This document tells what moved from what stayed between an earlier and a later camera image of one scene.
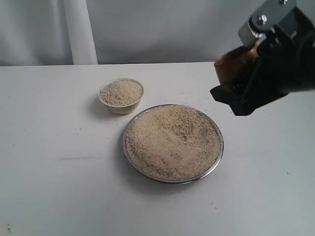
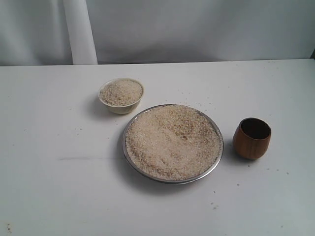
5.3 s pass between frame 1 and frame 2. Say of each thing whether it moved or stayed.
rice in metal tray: stayed
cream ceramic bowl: stayed
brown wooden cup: moved
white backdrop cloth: stayed
